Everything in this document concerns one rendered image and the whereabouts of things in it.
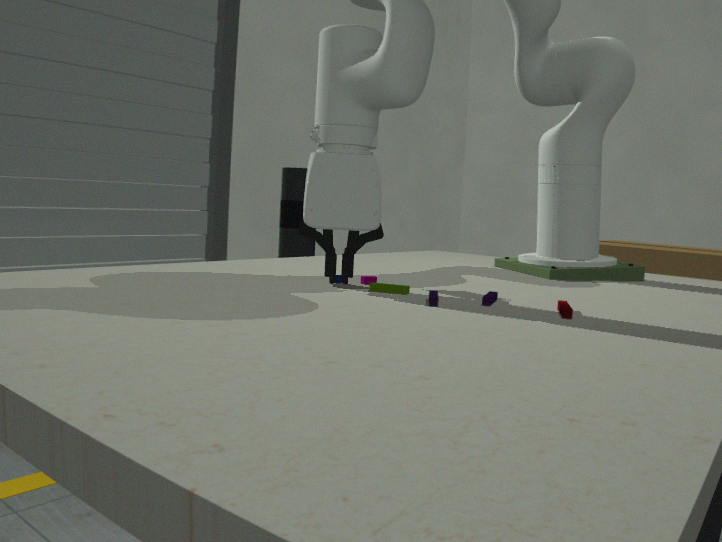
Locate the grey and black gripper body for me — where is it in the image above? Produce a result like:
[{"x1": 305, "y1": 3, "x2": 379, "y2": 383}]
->
[{"x1": 303, "y1": 149, "x2": 382, "y2": 231}]

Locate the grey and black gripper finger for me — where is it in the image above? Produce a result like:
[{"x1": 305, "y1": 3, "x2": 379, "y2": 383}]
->
[
  {"x1": 341, "y1": 223, "x2": 384, "y2": 284},
  {"x1": 298, "y1": 218, "x2": 337, "y2": 284}
]

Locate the lime green rod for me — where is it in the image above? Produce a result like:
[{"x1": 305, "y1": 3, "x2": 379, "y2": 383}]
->
[{"x1": 369, "y1": 282, "x2": 410, "y2": 295}]

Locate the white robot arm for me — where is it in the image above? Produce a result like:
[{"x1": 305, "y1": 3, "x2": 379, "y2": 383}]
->
[{"x1": 311, "y1": 0, "x2": 635, "y2": 268}]

